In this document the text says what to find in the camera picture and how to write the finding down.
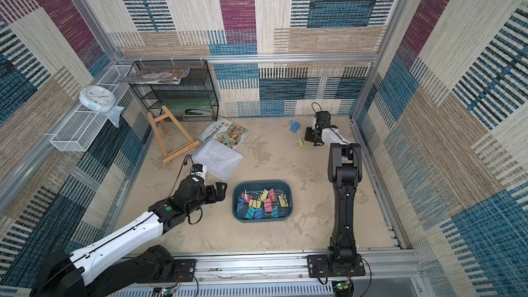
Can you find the pink binder clip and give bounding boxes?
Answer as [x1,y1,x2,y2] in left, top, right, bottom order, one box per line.
[263,199,275,213]
[240,191,253,204]
[268,188,277,202]

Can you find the teal plastic storage box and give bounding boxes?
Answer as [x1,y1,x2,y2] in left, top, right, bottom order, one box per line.
[232,180,294,224]

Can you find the teal binder clip pile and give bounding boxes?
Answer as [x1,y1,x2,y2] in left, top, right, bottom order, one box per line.
[272,207,280,218]

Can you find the yellow binder clip pile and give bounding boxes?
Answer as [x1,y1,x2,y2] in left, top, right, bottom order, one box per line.
[278,195,290,208]

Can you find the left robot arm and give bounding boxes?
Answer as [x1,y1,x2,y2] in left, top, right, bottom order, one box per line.
[30,175,228,296]

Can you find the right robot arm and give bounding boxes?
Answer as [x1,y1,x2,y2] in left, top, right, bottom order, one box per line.
[305,110,365,276]

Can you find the wooden easel stand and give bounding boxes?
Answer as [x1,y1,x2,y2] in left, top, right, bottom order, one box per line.
[147,105,201,164]

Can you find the colourful picture book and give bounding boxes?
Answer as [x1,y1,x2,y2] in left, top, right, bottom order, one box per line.
[199,118,250,150]

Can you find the black stapler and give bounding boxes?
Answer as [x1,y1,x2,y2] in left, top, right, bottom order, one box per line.
[185,109,209,116]

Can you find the magazine on shelf top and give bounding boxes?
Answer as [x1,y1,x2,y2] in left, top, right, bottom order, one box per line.
[118,68,191,85]

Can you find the white round clock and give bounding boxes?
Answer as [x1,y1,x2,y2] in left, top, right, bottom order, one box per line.
[79,85,117,113]

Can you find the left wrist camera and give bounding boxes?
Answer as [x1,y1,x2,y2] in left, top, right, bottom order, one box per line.
[191,164,207,180]

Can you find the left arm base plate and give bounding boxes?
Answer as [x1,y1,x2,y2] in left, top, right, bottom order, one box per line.
[137,258,196,284]

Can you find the black wire shelf rack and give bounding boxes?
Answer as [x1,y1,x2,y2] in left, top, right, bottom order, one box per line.
[127,59,219,122]

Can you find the white wire wall basket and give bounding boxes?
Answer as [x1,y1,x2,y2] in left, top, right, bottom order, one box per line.
[50,65,129,152]

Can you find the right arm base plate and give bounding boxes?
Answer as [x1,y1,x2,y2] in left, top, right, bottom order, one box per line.
[306,254,367,279]

